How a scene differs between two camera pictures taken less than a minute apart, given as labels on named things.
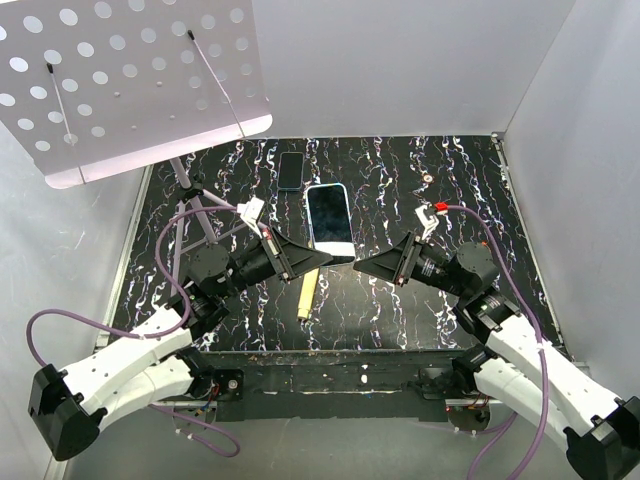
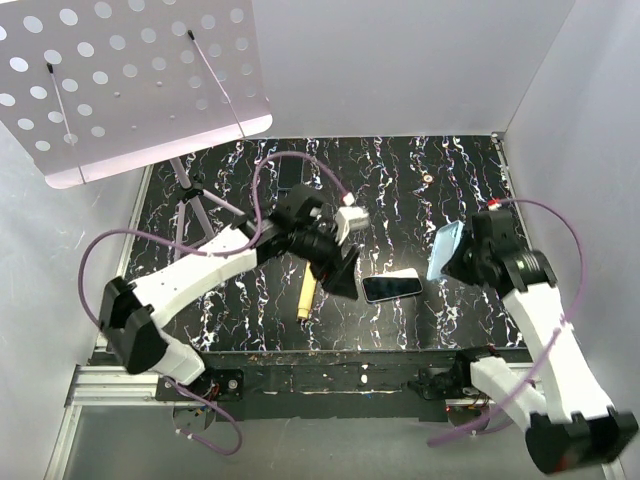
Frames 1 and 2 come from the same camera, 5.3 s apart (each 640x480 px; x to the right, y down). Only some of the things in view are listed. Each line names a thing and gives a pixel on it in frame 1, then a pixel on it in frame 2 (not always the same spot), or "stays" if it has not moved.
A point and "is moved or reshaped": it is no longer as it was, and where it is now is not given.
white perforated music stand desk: x=92 y=87 stays
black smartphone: x=331 y=215 is moved or reshaped
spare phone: x=291 y=170 stays
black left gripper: x=289 y=253 -> x=335 y=272
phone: x=330 y=217 is moved or reshaped
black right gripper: x=388 y=264 -> x=454 y=268
